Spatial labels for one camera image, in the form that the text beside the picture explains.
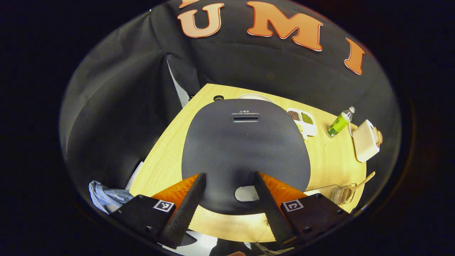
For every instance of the white toaster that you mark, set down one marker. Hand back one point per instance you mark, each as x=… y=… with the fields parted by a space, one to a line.
x=364 y=142

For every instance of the person's blue denim clothing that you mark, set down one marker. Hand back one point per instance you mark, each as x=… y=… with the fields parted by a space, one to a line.
x=110 y=195

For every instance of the pile of green beans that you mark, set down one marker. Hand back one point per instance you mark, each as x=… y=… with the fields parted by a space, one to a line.
x=307 y=118

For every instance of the white round plate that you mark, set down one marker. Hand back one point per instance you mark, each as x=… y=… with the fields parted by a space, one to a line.
x=254 y=96

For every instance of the white divided dish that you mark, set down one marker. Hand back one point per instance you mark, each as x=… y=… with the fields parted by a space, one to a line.
x=312 y=130

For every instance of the pile of yellow beans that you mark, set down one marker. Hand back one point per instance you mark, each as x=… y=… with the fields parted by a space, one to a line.
x=300 y=127

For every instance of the bread slice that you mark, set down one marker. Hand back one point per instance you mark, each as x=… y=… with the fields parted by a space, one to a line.
x=375 y=129
x=379 y=138

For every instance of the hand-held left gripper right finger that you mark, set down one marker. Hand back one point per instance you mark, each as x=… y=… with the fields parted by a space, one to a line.
x=272 y=209

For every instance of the green label drink bottle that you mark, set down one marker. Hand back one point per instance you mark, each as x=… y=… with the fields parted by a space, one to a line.
x=337 y=124

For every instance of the clear plastic container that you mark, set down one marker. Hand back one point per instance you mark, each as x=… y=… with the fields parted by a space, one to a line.
x=327 y=190

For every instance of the wooden spoon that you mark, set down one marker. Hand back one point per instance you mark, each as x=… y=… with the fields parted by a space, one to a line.
x=366 y=177

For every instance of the pile of dark brown beans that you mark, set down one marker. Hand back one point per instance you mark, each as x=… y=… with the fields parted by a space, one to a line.
x=293 y=115

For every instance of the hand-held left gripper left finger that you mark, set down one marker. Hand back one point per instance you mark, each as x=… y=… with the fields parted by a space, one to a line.
x=188 y=209

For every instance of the dark grey rice cooker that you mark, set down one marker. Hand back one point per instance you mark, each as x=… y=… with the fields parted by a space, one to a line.
x=245 y=149

